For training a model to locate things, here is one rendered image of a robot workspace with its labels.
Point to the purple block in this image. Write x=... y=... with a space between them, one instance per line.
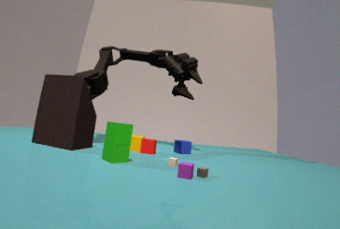
x=185 y=170

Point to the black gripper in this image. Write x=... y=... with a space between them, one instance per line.
x=180 y=71

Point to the blue block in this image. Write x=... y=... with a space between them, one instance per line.
x=182 y=147

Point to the yellow block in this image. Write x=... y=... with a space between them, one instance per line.
x=136 y=144

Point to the green block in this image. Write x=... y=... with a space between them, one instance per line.
x=119 y=132
x=116 y=152

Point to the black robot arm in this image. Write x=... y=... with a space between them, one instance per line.
x=96 y=78

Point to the red block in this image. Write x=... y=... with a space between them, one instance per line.
x=148 y=146

